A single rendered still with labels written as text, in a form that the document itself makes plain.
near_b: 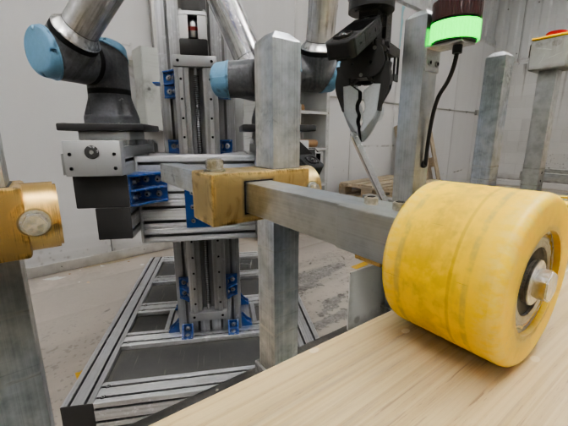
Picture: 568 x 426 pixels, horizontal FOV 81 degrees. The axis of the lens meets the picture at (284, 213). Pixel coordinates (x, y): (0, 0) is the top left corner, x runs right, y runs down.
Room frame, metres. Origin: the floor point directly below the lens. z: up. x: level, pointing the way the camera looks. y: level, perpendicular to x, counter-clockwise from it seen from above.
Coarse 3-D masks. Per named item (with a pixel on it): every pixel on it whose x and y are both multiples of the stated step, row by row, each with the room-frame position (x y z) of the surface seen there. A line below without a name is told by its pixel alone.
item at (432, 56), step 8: (448, 16) 0.46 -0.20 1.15; (456, 16) 0.45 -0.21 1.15; (440, 40) 0.46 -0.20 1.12; (448, 40) 0.46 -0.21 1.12; (456, 40) 0.46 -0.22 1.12; (464, 40) 0.45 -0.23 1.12; (472, 40) 0.46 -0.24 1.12; (432, 48) 0.49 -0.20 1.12; (440, 48) 0.49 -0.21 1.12; (448, 48) 0.49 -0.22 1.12; (456, 48) 0.47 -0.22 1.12; (424, 56) 0.49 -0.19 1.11; (432, 56) 0.50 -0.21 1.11; (456, 56) 0.47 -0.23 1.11; (424, 64) 0.49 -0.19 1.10; (432, 64) 0.50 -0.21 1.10; (432, 72) 0.50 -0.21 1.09; (448, 80) 0.48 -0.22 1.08; (432, 112) 0.49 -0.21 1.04; (432, 120) 0.49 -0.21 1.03; (424, 160) 0.50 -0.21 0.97
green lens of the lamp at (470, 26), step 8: (464, 16) 0.45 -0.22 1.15; (472, 16) 0.45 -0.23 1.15; (440, 24) 0.46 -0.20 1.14; (448, 24) 0.45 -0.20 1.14; (456, 24) 0.45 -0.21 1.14; (464, 24) 0.45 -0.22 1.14; (472, 24) 0.45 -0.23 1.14; (480, 24) 0.45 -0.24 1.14; (432, 32) 0.47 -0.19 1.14; (440, 32) 0.46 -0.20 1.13; (448, 32) 0.45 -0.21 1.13; (456, 32) 0.45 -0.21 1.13; (464, 32) 0.45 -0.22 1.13; (472, 32) 0.45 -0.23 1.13; (480, 32) 0.46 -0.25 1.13; (432, 40) 0.47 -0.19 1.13
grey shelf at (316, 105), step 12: (312, 96) 3.79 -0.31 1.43; (324, 96) 3.65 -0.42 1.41; (252, 108) 3.11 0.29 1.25; (312, 108) 3.79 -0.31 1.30; (324, 108) 3.65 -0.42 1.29; (312, 120) 3.78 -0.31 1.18; (324, 120) 3.65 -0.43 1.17; (252, 132) 3.12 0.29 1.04; (300, 132) 3.92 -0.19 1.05; (312, 132) 3.78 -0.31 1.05; (324, 132) 3.64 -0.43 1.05; (324, 144) 3.64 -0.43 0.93; (324, 156) 3.64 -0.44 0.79; (324, 168) 3.63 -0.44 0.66; (324, 180) 3.63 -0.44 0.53
